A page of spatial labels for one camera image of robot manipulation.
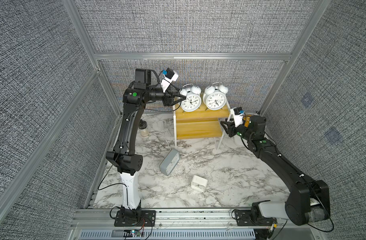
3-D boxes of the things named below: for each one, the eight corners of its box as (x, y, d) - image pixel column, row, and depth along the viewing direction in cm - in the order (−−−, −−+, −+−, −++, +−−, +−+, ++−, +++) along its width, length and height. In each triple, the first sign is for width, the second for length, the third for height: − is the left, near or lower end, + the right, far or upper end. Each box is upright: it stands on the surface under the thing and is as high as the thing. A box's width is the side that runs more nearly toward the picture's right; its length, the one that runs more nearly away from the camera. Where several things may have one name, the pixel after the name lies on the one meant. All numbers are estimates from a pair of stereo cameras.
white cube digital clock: (190, 187, 85) (191, 182, 79) (193, 180, 88) (193, 174, 81) (203, 193, 84) (205, 188, 77) (206, 185, 86) (208, 179, 79)
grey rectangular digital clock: (160, 172, 91) (158, 165, 84) (173, 155, 98) (172, 148, 91) (167, 176, 89) (166, 170, 82) (179, 159, 96) (179, 152, 89)
